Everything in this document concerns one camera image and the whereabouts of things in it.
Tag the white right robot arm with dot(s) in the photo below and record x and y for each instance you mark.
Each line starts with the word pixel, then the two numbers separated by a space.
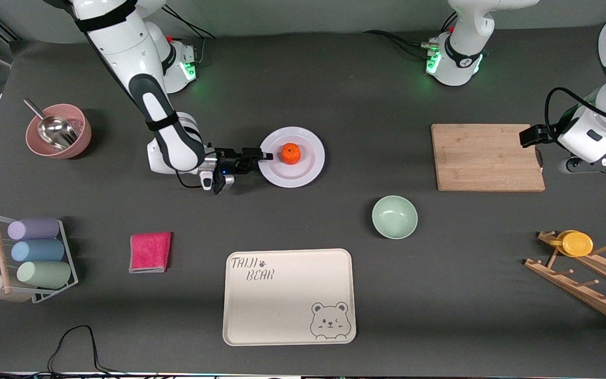
pixel 124 47

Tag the wooden peg rack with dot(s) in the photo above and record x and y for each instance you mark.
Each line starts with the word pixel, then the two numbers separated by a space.
pixel 571 287

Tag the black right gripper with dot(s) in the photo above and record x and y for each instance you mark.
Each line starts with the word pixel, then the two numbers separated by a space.
pixel 228 158

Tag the pale green cup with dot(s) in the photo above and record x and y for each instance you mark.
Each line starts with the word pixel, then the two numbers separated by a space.
pixel 45 275

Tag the cream tray with bear print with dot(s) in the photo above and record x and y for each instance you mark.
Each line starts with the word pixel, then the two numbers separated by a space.
pixel 287 310

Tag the white round plate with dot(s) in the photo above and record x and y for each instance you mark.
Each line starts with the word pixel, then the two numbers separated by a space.
pixel 303 176

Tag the pale green bowl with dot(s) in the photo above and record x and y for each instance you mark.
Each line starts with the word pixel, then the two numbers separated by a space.
pixel 394 217

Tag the pale purple cup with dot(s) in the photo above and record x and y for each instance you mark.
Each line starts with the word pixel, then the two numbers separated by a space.
pixel 33 229

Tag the pale blue cup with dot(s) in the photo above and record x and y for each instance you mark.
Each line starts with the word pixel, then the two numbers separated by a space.
pixel 37 251

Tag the pink ribbed bowl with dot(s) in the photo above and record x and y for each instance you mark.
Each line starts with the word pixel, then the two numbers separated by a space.
pixel 79 142

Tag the metal scoop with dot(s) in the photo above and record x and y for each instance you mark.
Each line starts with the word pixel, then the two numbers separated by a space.
pixel 56 131

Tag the wooden rack dowel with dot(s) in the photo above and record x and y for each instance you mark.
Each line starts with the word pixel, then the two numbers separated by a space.
pixel 0 252

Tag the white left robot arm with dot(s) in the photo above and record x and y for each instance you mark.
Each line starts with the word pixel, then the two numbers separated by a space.
pixel 461 58

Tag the wooden cutting board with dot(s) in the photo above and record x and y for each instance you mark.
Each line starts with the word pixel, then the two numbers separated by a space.
pixel 482 158

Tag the pink folded cloth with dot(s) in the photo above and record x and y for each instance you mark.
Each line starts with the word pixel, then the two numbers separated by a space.
pixel 149 252

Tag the orange fruit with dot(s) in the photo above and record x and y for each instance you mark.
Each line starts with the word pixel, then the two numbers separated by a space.
pixel 291 153

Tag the yellow cup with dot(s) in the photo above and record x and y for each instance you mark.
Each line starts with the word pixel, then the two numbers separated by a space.
pixel 576 243

